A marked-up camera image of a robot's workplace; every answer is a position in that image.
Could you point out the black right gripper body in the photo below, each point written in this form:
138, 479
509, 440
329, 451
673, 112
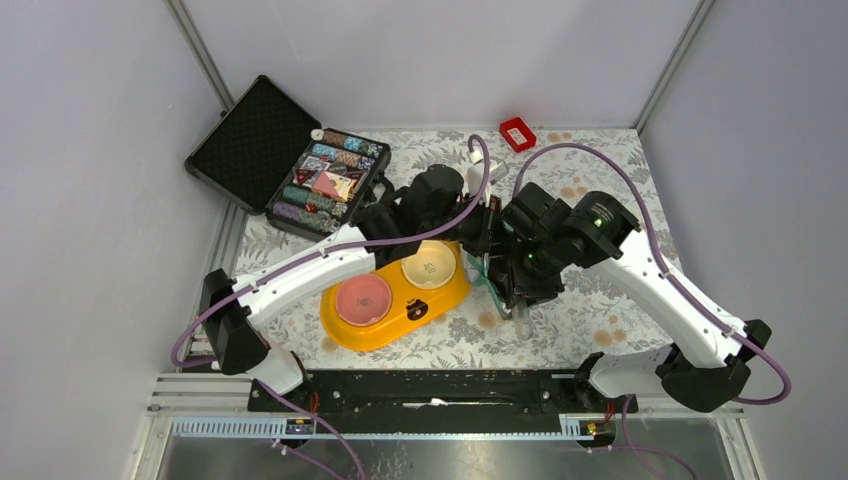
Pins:
534, 270

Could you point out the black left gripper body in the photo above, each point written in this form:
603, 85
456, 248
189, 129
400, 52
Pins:
477, 232

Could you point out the green dog food bag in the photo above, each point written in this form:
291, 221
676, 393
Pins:
476, 271

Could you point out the clear plastic scoop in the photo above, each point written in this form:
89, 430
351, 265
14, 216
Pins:
521, 317

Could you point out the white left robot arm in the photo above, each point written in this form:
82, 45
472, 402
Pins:
440, 205

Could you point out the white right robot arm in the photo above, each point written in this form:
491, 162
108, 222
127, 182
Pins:
702, 368

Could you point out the yellow double pet bowl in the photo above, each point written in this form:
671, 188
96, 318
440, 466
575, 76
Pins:
370, 311

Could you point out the floral table mat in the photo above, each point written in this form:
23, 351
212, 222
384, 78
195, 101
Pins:
590, 315

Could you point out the small red box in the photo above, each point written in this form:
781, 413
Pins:
518, 134

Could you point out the black poker chip case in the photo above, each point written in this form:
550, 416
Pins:
272, 158

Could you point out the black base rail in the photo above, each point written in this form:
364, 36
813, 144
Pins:
451, 401

